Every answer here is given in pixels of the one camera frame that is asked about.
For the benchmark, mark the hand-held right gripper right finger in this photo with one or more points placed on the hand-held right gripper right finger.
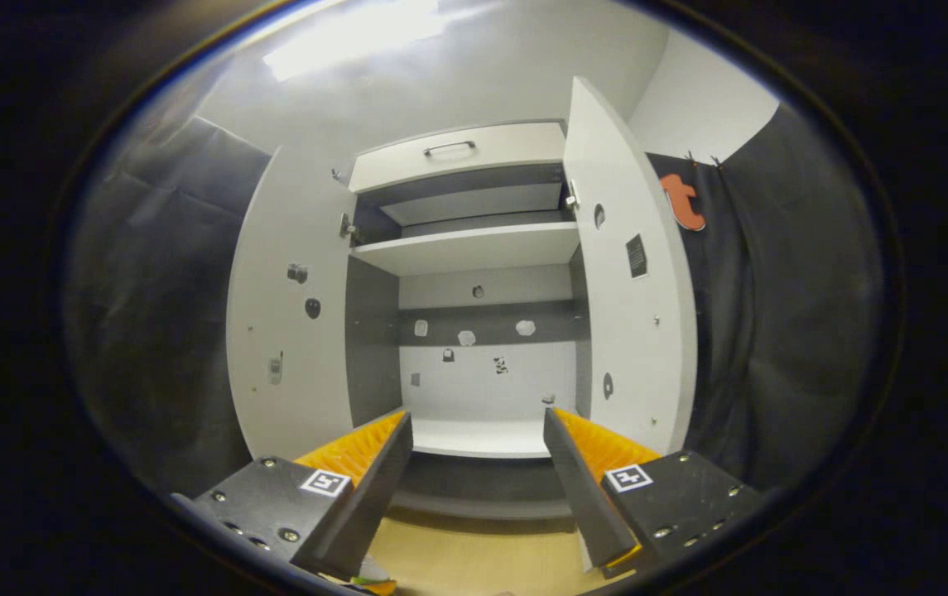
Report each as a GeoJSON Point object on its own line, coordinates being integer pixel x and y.
{"type": "Point", "coordinates": [577, 488]}

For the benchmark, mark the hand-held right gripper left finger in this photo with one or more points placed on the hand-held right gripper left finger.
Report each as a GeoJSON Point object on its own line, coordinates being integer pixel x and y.
{"type": "Point", "coordinates": [374, 488]}

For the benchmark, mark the grey white cabinet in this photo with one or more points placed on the grey white cabinet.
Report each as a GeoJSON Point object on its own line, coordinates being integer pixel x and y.
{"type": "Point", "coordinates": [370, 348]}

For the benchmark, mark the white cabinet door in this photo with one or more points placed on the white cabinet door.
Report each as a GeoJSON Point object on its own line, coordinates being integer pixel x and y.
{"type": "Point", "coordinates": [291, 331]}
{"type": "Point", "coordinates": [635, 331]}

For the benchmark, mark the white cabinet shelf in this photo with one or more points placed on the white cabinet shelf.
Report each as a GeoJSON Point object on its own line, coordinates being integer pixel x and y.
{"type": "Point", "coordinates": [482, 437]}
{"type": "Point", "coordinates": [474, 247]}

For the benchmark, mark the metal door hinge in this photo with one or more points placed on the metal door hinge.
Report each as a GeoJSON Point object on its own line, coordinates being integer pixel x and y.
{"type": "Point", "coordinates": [348, 228]}
{"type": "Point", "coordinates": [572, 195]}

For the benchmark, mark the white cabinet drawer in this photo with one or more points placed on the white cabinet drawer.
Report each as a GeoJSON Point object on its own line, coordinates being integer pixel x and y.
{"type": "Point", "coordinates": [507, 149]}

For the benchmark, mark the black backdrop cloth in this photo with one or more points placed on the black backdrop cloth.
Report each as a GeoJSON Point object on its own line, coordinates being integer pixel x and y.
{"type": "Point", "coordinates": [788, 314]}
{"type": "Point", "coordinates": [159, 314]}

